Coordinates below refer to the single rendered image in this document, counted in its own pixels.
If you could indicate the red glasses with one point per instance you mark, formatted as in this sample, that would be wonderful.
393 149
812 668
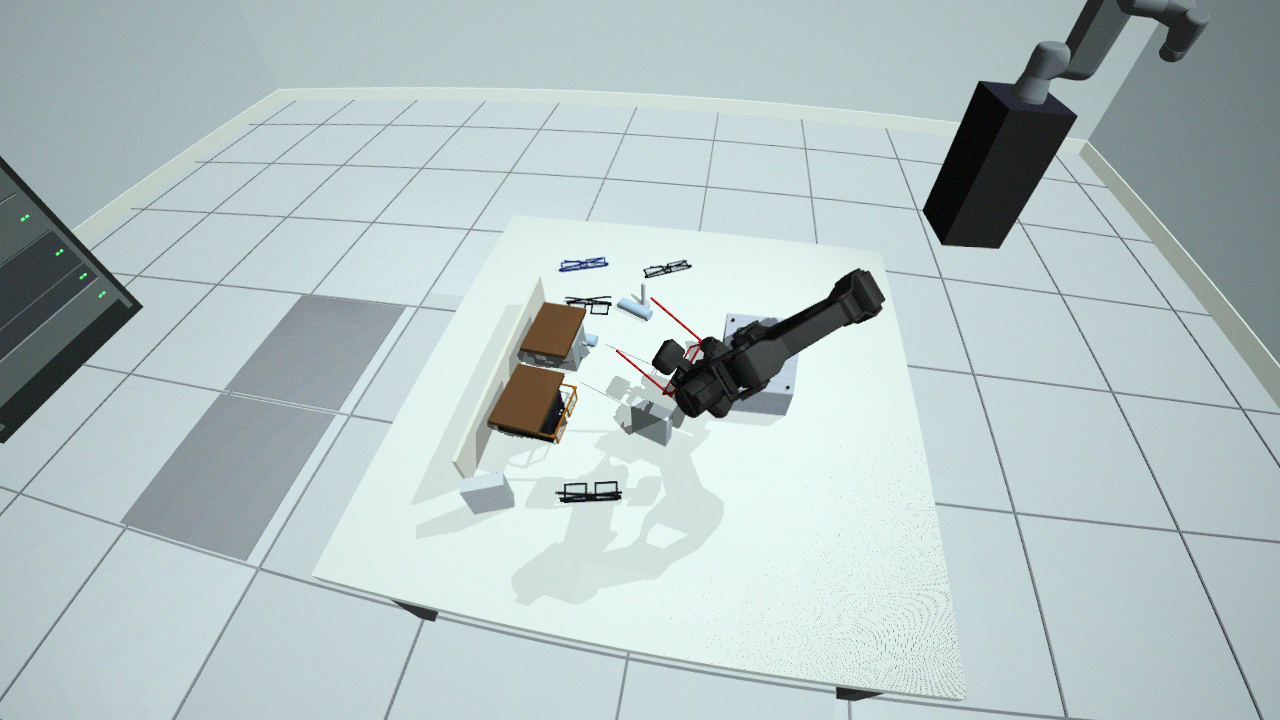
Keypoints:
690 355

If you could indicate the orange glasses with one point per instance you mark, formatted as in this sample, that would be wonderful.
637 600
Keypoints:
569 408

